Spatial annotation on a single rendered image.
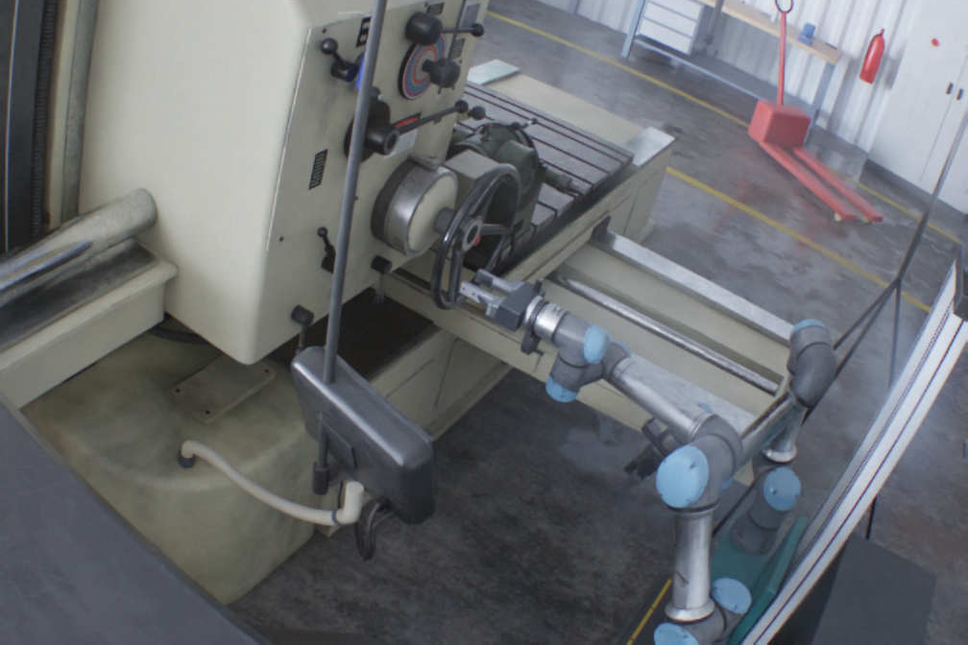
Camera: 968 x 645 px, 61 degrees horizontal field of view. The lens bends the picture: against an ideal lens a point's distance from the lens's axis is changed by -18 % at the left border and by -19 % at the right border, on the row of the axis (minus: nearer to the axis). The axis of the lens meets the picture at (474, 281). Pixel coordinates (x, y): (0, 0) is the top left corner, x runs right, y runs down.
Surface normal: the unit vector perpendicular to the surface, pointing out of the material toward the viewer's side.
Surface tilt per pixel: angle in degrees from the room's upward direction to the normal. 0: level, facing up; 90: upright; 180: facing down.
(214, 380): 0
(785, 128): 90
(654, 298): 0
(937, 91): 90
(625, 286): 0
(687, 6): 90
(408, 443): 19
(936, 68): 90
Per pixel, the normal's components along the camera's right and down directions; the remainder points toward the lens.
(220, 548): 0.64, 0.53
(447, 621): 0.24, -0.83
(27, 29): 0.84, 0.44
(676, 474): -0.75, 0.05
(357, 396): 0.00, -0.70
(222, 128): -0.47, 0.36
